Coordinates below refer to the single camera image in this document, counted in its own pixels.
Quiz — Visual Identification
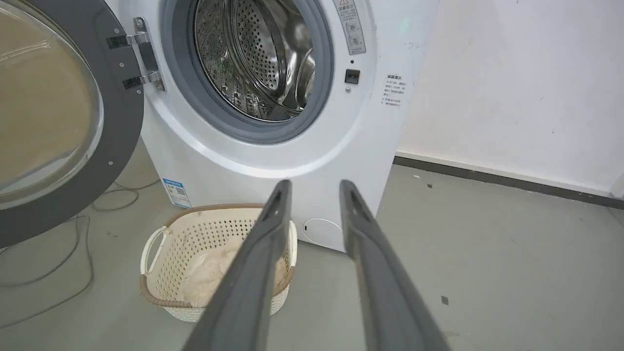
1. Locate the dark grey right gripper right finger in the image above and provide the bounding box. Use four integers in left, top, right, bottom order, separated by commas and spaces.
339, 179, 452, 351

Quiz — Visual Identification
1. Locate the white front-load washing machine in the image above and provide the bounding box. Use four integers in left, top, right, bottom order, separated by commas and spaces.
104, 0, 441, 253

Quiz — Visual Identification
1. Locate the cream perforated laundry basket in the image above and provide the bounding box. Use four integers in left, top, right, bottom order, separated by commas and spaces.
139, 204, 298, 323

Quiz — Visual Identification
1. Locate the beige fluffy cloth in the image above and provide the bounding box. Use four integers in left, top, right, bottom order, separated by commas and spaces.
180, 238, 289, 308

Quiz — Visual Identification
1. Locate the grey round washing machine door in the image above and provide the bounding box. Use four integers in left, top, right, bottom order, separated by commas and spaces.
0, 0, 165, 248

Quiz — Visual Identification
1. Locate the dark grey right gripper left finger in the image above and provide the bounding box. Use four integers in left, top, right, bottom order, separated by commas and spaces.
182, 179, 293, 351

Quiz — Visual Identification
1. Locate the thin grey floor cable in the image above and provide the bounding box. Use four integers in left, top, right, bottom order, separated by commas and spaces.
0, 214, 95, 330
0, 178, 161, 288

